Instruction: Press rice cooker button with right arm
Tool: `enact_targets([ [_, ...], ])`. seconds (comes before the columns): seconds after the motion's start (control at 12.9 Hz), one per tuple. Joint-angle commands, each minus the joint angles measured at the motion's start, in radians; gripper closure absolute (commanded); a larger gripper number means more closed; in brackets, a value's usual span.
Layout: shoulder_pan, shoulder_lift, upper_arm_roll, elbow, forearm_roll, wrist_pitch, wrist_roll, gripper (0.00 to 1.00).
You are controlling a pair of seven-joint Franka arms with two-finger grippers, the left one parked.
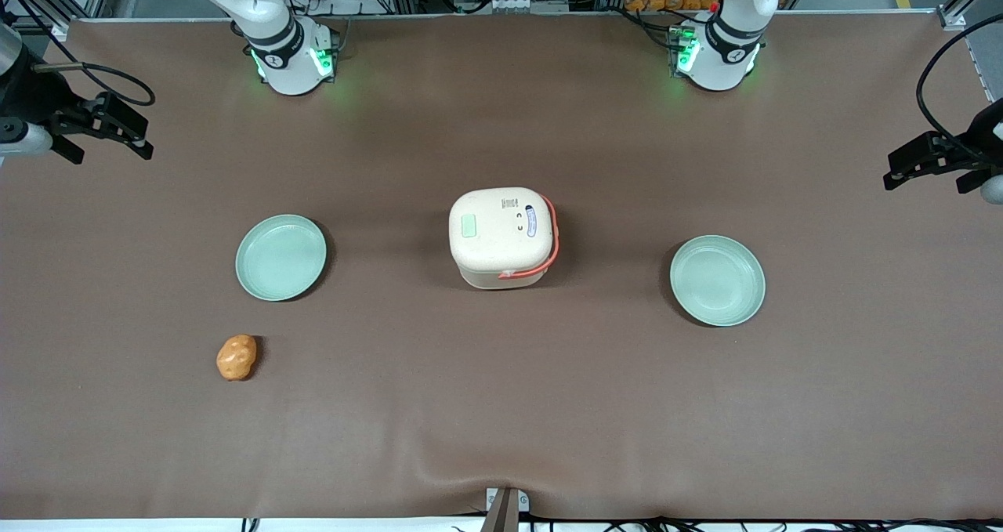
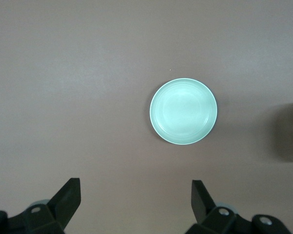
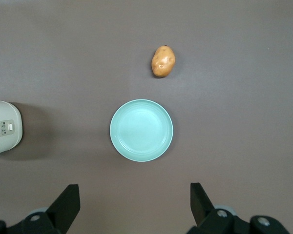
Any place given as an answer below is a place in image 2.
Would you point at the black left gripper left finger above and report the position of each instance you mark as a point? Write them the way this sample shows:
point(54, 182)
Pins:
point(68, 195)

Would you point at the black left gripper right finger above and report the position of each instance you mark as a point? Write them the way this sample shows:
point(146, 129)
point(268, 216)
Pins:
point(202, 202)

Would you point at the pale green round plate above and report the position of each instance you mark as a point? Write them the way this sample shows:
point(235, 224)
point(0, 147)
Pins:
point(183, 112)

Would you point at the brown table cover sheet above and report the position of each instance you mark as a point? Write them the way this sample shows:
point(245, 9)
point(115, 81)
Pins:
point(63, 97)

